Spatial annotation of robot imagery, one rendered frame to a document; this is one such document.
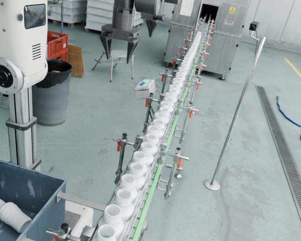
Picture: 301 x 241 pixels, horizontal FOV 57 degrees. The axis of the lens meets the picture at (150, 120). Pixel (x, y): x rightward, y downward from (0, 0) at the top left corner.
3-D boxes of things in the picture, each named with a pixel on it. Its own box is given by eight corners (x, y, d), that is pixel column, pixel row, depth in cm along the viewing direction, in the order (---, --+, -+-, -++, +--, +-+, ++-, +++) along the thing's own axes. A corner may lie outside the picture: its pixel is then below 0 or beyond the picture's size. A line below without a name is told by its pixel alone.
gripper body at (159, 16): (144, 15, 125) (145, -3, 122) (166, 19, 123) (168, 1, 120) (140, 16, 119) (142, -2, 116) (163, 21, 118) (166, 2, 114)
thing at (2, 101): (25, 113, 321) (24, 95, 311) (-9, 105, 322) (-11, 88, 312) (48, 93, 375) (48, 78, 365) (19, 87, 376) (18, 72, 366)
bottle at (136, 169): (141, 205, 88) (150, 163, 80) (135, 219, 83) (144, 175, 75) (123, 199, 89) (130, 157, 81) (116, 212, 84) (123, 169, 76)
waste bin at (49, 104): (58, 133, 296) (59, 76, 266) (20, 122, 302) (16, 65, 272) (77, 115, 336) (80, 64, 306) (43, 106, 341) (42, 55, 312)
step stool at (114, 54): (113, 67, 517) (116, 45, 498) (133, 79, 478) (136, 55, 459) (91, 69, 487) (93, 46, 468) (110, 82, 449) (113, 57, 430)
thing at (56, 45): (48, 59, 363) (48, 42, 353) (19, 52, 366) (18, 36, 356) (69, 49, 417) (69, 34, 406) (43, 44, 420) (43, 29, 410)
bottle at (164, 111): (152, 137, 125) (158, 104, 118) (165, 141, 124) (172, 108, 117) (148, 144, 120) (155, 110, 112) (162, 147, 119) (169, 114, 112)
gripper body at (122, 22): (134, 39, 79) (137, 12, 75) (100, 32, 80) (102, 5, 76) (140, 36, 84) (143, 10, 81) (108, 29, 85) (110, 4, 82)
